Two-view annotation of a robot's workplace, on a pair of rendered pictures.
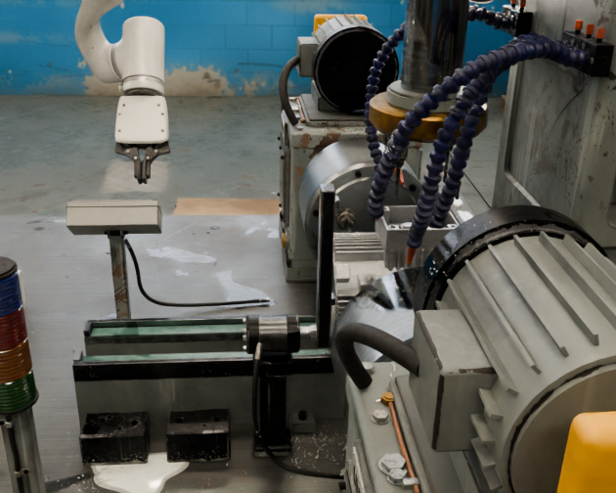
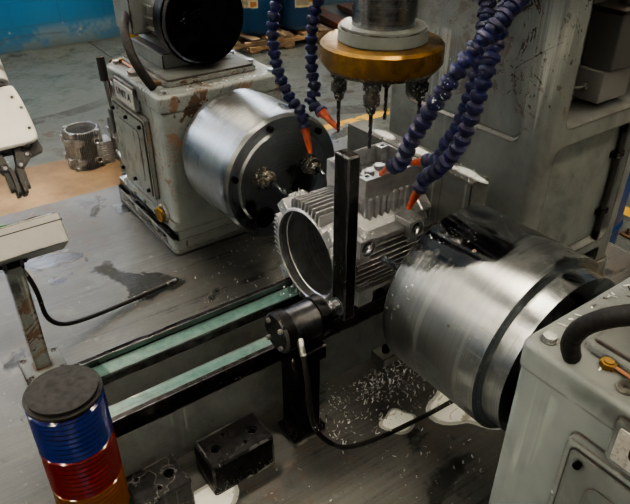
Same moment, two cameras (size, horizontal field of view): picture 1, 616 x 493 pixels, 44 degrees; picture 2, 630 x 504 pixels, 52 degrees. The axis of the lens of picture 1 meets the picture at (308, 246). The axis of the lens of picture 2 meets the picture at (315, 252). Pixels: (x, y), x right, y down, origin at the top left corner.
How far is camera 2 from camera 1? 0.54 m
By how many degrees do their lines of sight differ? 27
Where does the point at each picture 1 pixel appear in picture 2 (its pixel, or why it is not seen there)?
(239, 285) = (130, 274)
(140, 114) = not seen: outside the picture
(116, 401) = (126, 457)
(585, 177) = (553, 88)
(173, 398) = (186, 426)
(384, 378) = not seen: hidden behind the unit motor
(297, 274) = (186, 244)
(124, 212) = (23, 238)
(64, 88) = not seen: outside the picture
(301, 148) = (170, 113)
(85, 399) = not seen: hidden behind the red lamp
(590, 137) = (558, 48)
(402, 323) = (503, 275)
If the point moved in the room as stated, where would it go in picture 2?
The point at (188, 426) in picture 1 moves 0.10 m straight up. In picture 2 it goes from (230, 451) to (224, 399)
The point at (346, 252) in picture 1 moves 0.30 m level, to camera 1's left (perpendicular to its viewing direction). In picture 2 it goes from (328, 215) to (132, 271)
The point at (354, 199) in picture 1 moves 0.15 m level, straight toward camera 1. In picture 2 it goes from (269, 155) to (305, 189)
